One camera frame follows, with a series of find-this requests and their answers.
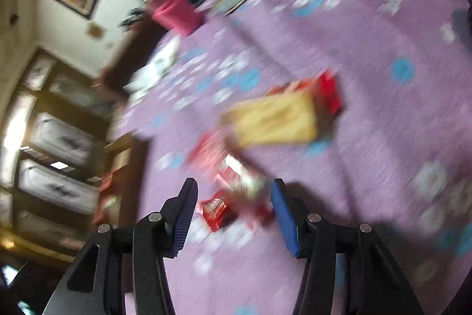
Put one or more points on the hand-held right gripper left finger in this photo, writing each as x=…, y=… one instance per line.
x=182, y=221

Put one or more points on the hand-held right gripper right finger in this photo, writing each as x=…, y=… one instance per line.
x=285, y=222

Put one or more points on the red white snack packet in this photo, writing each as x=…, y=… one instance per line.
x=250, y=186

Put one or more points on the pink white snack packet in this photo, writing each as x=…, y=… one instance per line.
x=208, y=156

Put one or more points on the cardboard box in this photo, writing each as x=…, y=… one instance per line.
x=125, y=160

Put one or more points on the yellow cake packet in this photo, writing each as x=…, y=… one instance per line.
x=276, y=123

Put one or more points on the glass door cabinet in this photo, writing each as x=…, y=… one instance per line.
x=59, y=145

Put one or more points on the brown wooden armrest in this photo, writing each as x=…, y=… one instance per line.
x=125, y=53

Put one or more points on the bottle with pink knit sleeve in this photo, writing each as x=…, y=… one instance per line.
x=175, y=12

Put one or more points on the green printed booklet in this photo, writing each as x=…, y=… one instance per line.
x=234, y=1

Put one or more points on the wall sticker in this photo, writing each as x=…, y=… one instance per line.
x=94, y=30

